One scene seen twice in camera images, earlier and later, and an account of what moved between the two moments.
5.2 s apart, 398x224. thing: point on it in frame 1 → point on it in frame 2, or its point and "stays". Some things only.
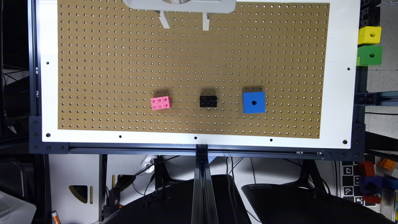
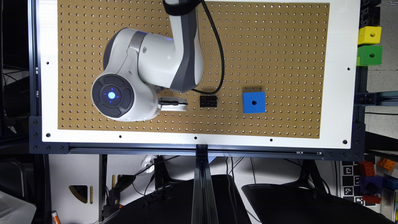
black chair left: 173,205 stays
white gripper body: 225,6 → 173,104
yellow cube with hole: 369,35 stays
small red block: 372,198 stays
